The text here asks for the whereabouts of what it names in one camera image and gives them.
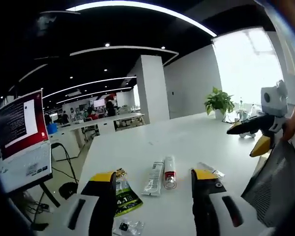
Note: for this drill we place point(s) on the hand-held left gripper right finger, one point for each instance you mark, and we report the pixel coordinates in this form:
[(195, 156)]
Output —
[(211, 196)]

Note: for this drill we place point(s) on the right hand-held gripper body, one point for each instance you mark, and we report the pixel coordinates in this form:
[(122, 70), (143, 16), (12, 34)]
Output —
[(274, 101)]

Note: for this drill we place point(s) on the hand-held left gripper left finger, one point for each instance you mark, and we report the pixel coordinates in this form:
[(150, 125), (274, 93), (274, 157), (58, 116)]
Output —
[(98, 194)]

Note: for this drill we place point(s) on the green skincare sachet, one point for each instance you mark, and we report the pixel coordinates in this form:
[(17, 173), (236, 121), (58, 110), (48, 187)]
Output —
[(124, 194)]

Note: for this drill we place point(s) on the white skincare bottle red label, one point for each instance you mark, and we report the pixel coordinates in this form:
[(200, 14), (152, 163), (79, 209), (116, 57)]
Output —
[(169, 172)]

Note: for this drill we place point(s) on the grey skincare tube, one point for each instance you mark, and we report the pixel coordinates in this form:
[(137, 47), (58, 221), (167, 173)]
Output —
[(153, 179)]

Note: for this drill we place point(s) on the blue storage bin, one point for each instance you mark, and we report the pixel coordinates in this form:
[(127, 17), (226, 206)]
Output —
[(51, 128)]

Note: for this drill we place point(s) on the person's right hand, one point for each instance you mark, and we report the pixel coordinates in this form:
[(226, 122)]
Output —
[(291, 123)]

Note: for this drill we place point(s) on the white toy figure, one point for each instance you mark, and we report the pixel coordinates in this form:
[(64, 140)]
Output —
[(243, 123)]

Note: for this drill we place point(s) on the potted green plant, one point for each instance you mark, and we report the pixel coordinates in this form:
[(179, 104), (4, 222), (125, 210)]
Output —
[(219, 101)]

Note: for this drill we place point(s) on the clear plastic bag black part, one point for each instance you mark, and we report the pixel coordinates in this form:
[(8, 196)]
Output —
[(128, 226)]

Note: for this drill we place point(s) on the black laptop stand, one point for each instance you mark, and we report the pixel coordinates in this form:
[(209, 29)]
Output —
[(50, 194)]

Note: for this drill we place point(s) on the white office desk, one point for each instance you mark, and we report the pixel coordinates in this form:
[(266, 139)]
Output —
[(100, 123)]

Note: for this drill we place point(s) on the white laptop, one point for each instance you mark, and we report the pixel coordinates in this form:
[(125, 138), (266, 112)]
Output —
[(22, 137)]

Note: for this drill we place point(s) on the wall screen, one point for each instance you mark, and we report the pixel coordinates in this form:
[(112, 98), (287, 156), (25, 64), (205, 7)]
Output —
[(98, 103)]

